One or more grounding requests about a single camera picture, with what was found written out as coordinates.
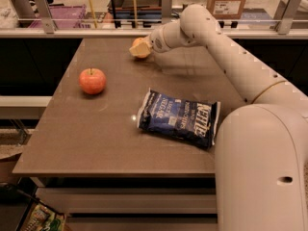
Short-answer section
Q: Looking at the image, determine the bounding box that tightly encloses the blue Kettle chips bag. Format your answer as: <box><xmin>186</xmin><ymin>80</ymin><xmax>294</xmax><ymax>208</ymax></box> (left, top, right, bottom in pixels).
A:
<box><xmin>137</xmin><ymin>90</ymin><xmax>220</xmax><ymax>148</ymax></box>

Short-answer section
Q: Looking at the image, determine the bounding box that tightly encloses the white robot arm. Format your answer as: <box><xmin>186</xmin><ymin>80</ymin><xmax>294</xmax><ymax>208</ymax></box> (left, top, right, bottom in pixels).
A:
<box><xmin>130</xmin><ymin>5</ymin><xmax>308</xmax><ymax>231</ymax></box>

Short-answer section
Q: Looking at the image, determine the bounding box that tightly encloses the glass railing with metal posts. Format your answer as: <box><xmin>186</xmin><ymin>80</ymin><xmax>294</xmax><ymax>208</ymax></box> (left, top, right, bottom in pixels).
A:
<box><xmin>0</xmin><ymin>0</ymin><xmax>308</xmax><ymax>39</ymax></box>

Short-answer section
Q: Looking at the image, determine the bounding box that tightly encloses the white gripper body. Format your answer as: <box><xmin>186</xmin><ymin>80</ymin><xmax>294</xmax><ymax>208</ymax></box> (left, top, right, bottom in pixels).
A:
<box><xmin>149</xmin><ymin>26</ymin><xmax>173</xmax><ymax>53</ymax></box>

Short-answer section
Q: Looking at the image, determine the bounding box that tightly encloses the purple plastic crate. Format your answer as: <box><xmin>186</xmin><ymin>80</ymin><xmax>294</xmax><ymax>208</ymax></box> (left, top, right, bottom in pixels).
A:
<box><xmin>30</xmin><ymin>5</ymin><xmax>86</xmax><ymax>29</ymax></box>

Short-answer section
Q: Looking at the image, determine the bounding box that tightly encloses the cardboard box with label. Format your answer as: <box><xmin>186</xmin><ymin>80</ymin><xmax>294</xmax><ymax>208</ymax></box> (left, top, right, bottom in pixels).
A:
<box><xmin>206</xmin><ymin>0</ymin><xmax>246</xmax><ymax>19</ymax></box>

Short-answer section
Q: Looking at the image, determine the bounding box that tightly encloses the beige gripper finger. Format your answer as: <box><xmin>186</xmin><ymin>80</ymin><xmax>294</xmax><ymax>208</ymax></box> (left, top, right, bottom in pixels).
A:
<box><xmin>128</xmin><ymin>36</ymin><xmax>153</xmax><ymax>59</ymax></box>

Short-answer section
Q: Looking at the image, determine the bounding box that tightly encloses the red apple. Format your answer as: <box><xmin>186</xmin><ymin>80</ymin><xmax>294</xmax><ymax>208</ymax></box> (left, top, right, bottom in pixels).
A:
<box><xmin>79</xmin><ymin>68</ymin><xmax>107</xmax><ymax>95</ymax></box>

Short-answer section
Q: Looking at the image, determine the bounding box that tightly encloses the blue bin in background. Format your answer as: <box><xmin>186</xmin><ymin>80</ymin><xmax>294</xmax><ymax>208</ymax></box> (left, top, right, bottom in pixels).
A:
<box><xmin>110</xmin><ymin>11</ymin><xmax>163</xmax><ymax>27</ymax></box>

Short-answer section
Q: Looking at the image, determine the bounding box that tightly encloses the snack box on floor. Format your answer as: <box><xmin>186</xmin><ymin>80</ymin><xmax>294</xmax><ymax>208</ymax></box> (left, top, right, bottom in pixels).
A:
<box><xmin>17</xmin><ymin>204</ymin><xmax>65</xmax><ymax>231</ymax></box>

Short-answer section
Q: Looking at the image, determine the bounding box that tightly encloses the grey table drawer unit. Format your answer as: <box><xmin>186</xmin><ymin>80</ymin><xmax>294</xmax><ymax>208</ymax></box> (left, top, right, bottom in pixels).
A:
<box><xmin>36</xmin><ymin>177</ymin><xmax>218</xmax><ymax>231</ymax></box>

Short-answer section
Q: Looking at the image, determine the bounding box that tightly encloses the orange fruit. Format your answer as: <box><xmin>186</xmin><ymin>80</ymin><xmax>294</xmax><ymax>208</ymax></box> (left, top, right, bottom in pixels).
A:
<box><xmin>132</xmin><ymin>37</ymin><xmax>152</xmax><ymax>60</ymax></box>

